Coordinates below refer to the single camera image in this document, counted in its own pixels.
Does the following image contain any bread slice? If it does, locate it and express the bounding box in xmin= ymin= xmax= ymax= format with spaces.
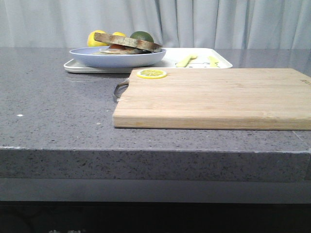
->
xmin=93 ymin=50 xmax=137 ymax=55
xmin=94 ymin=33 xmax=162 ymax=52

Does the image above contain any light blue plate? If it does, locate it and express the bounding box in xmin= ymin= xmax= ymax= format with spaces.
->
xmin=69 ymin=47 xmax=166 ymax=68

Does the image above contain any white rectangular tray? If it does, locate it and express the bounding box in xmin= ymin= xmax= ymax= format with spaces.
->
xmin=64 ymin=48 xmax=232 ymax=74

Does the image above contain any lemon slice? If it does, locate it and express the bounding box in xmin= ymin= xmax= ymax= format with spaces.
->
xmin=137 ymin=69 xmax=167 ymax=79

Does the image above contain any yellow plastic fork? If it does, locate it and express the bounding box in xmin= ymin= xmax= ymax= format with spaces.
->
xmin=175 ymin=54 xmax=197 ymax=67

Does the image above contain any yellow plastic knife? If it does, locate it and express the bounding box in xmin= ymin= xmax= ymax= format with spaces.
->
xmin=208 ymin=56 xmax=219 ymax=67

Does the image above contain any green lime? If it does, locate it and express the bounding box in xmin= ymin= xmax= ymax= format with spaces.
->
xmin=130 ymin=31 xmax=154 ymax=43

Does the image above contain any wooden cutting board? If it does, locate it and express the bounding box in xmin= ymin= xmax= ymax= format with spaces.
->
xmin=113 ymin=68 xmax=311 ymax=130

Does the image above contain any right yellow lemon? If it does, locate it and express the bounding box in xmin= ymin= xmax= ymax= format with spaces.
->
xmin=112 ymin=32 xmax=127 ymax=37

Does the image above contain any yellow lemon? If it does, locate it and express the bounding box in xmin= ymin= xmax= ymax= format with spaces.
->
xmin=112 ymin=32 xmax=127 ymax=37
xmin=87 ymin=30 xmax=109 ymax=47

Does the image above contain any left yellow lemon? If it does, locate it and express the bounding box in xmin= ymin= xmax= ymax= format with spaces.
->
xmin=87 ymin=30 xmax=109 ymax=47

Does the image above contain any grey curtain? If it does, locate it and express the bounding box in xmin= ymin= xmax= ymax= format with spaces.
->
xmin=0 ymin=0 xmax=311 ymax=49

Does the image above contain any metal cutting board handle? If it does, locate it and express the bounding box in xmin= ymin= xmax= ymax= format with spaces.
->
xmin=113 ymin=78 xmax=129 ymax=102

